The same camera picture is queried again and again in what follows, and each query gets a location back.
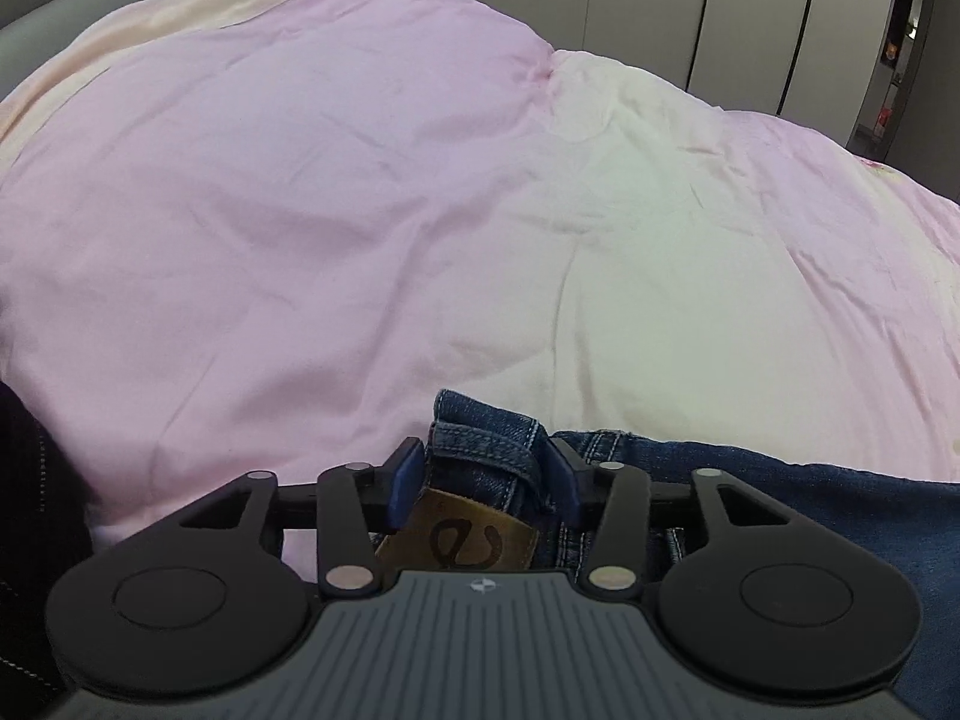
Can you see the pink floral quilt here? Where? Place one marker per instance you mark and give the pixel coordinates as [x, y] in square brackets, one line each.
[300, 240]

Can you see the grey padded headboard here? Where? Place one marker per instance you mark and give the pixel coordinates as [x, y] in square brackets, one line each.
[75, 7]

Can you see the grey door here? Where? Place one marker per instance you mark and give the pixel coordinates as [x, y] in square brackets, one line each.
[943, 90]

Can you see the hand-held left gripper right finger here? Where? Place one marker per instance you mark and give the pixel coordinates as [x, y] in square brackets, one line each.
[564, 481]

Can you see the beige wardrobe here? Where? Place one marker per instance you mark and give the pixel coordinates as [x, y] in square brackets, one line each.
[637, 15]

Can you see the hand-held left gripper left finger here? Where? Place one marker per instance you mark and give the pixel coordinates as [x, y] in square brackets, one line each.
[405, 481]

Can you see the black garment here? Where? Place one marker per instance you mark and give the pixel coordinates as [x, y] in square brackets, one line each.
[30, 540]

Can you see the blue denim pants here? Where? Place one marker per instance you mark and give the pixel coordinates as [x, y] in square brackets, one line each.
[787, 487]

